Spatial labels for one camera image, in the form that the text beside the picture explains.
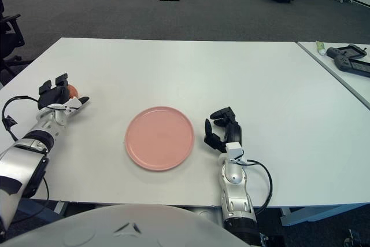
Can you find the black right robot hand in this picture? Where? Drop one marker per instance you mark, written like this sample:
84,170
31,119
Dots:
234,132

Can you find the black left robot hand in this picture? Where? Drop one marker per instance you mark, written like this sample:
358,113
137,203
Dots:
53,93

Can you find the red yellow apple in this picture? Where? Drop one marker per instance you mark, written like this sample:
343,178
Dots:
73,91

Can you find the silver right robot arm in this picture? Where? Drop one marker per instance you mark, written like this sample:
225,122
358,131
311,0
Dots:
235,195

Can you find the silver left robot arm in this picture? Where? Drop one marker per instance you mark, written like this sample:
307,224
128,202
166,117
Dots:
23,160

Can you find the pink round plate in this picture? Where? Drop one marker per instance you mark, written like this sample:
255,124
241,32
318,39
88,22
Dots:
159,138

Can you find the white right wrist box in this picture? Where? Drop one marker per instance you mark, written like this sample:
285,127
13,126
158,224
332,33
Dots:
233,151

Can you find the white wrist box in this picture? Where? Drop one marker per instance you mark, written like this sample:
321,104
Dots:
73,104
233,151

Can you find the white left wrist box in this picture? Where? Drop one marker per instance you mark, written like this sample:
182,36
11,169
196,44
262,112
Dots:
73,104

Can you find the black office chair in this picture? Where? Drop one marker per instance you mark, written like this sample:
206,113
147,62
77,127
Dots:
10,38

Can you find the green white tube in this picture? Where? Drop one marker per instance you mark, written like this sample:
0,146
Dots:
321,48

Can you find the dark grey handheld controller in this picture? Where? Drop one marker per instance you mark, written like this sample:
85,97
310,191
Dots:
344,63

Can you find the grey robot torso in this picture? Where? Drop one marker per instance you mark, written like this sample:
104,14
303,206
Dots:
130,226

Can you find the black caster wheel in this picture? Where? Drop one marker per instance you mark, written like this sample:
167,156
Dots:
350,238

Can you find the black controller with frame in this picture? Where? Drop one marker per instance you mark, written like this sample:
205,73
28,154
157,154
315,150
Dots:
332,52

